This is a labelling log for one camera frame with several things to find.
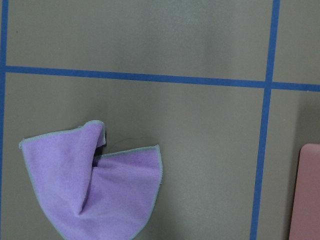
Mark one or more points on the pink plastic tray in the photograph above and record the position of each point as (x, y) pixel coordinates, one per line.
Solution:
(305, 220)

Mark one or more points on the purple microfiber cloth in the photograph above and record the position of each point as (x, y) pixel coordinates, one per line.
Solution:
(92, 197)

